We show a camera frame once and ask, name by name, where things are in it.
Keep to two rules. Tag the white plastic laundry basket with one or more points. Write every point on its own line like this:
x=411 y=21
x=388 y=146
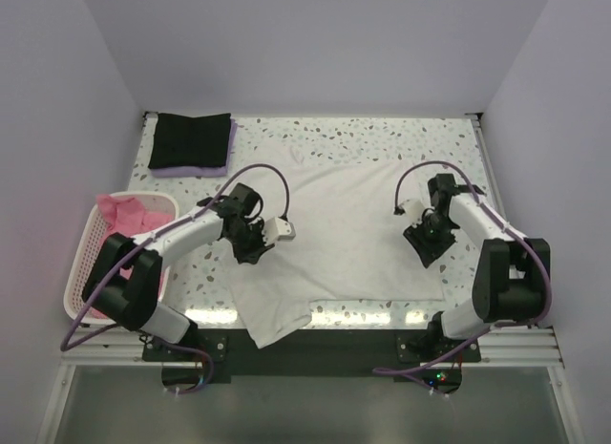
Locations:
x=88 y=247

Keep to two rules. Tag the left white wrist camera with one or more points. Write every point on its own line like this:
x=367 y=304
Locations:
x=278 y=230

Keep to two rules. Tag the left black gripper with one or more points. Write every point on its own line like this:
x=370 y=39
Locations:
x=252 y=256

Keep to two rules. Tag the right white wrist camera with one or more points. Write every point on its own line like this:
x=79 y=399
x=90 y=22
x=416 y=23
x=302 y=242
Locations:
x=411 y=208

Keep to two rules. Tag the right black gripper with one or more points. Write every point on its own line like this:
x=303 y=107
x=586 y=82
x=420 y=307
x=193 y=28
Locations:
x=427 y=251

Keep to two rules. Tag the folded lavender t shirt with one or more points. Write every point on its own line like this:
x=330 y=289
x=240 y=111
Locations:
x=191 y=172

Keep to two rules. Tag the folded black t shirt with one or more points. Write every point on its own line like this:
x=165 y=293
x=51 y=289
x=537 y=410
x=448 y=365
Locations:
x=188 y=141

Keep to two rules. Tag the pink t shirt in basket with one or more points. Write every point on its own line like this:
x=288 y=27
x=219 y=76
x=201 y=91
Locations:
x=129 y=217

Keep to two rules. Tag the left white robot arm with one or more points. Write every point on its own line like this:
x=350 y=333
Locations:
x=127 y=273

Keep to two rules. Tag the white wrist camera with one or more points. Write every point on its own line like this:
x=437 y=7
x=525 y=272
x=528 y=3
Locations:
x=278 y=230
x=411 y=208

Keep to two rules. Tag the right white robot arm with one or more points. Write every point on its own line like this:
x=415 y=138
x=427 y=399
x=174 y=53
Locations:
x=512 y=285

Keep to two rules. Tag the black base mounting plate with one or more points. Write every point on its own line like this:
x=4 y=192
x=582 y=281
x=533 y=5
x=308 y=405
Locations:
x=319 y=352

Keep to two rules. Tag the white t shirt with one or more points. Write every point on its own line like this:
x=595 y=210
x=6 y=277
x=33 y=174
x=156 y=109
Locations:
x=349 y=245

